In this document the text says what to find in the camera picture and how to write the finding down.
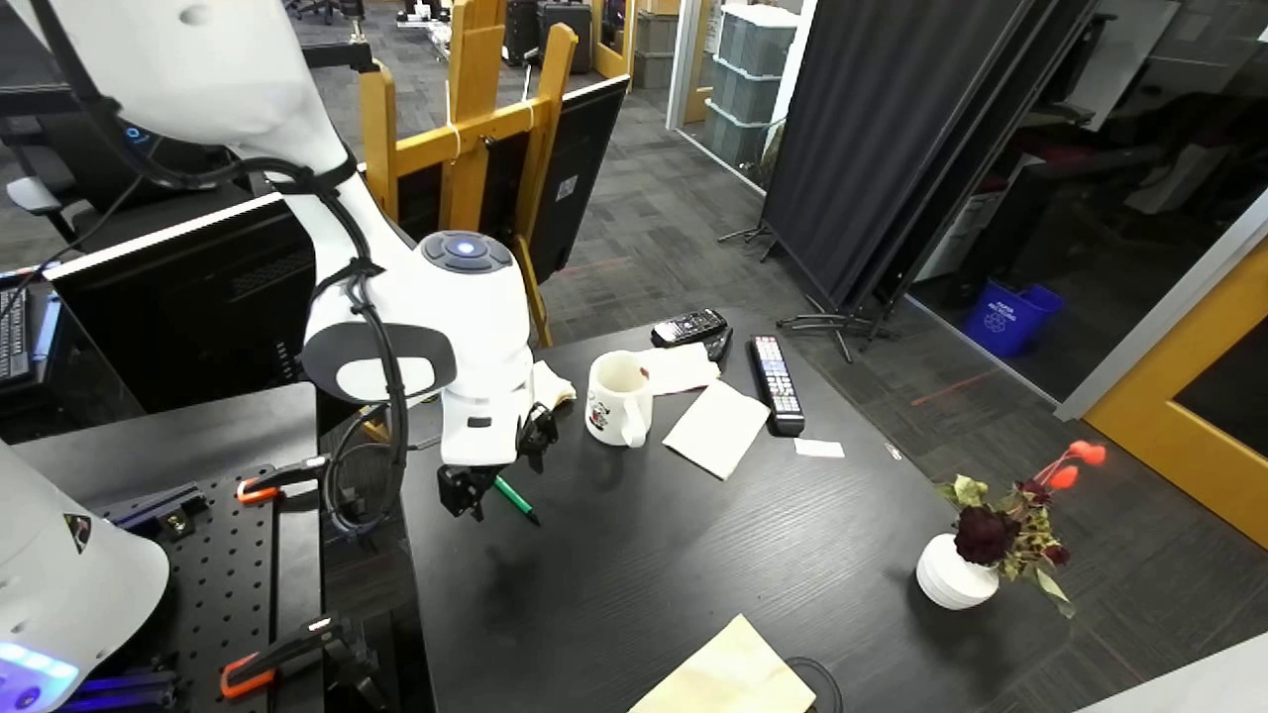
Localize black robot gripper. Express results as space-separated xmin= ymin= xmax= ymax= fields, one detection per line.
xmin=437 ymin=459 xmax=499 ymax=521

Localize green pen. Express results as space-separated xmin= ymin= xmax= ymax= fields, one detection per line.
xmin=490 ymin=472 xmax=541 ymax=530

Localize white printed cup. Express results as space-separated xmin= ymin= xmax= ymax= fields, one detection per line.
xmin=584 ymin=344 xmax=659 ymax=455

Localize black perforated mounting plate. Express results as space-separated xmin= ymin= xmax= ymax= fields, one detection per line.
xmin=51 ymin=455 xmax=330 ymax=713

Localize beige paper napkin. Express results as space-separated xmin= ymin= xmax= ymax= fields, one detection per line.
xmin=627 ymin=609 xmax=819 ymax=713
xmin=659 ymin=374 xmax=775 ymax=481
xmin=635 ymin=339 xmax=725 ymax=398

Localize long remote with coloured buttons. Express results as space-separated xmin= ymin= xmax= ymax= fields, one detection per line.
xmin=744 ymin=332 xmax=811 ymax=439

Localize black monitor screen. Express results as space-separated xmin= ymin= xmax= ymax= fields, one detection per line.
xmin=41 ymin=195 xmax=320 ymax=417

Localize wooden easel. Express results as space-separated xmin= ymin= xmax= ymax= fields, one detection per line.
xmin=358 ymin=0 xmax=643 ymax=348

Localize white vase with dried flowers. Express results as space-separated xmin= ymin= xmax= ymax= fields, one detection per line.
xmin=913 ymin=434 xmax=1113 ymax=620

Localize grey storage drawers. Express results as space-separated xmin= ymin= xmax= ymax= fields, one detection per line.
xmin=696 ymin=0 xmax=806 ymax=170

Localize black curtain panel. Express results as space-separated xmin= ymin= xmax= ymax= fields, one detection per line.
xmin=761 ymin=0 xmax=1100 ymax=318

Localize blue plastic bin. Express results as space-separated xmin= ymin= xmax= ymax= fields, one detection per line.
xmin=958 ymin=275 xmax=1071 ymax=362

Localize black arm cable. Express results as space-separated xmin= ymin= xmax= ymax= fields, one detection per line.
xmin=25 ymin=0 xmax=416 ymax=541

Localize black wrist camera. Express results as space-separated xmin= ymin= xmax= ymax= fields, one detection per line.
xmin=514 ymin=396 xmax=561 ymax=480

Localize orange handled black clamp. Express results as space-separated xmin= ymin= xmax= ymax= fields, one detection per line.
xmin=230 ymin=452 xmax=335 ymax=514
xmin=215 ymin=609 xmax=350 ymax=704

